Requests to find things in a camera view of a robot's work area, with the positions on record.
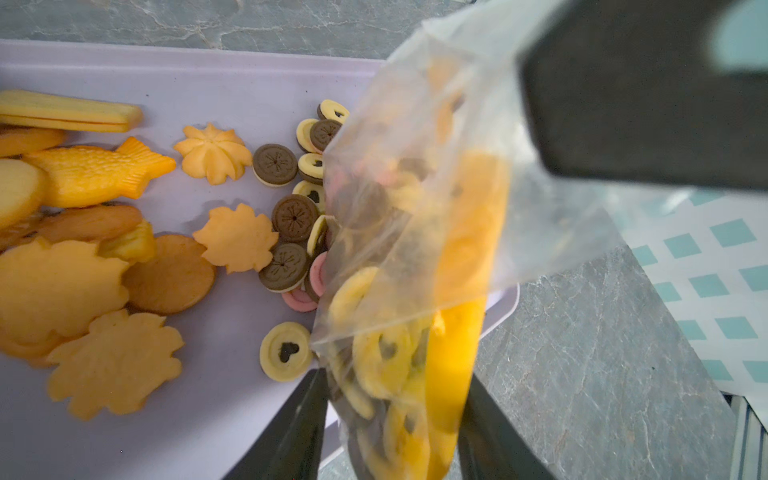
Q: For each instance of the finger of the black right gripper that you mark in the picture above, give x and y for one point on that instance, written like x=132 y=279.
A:
x=628 y=91

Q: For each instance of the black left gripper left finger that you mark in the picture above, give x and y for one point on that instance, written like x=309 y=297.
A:
x=290 y=446

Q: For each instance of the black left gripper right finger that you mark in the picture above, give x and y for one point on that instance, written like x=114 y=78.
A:
x=489 y=446

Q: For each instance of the ziploc bag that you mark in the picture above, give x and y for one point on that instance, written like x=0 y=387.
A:
x=438 y=198

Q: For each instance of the pile of mixed sandwich cookies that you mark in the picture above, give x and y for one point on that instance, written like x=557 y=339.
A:
x=299 y=218

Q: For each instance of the pile of orange cookies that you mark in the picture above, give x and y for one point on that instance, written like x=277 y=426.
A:
x=86 y=284

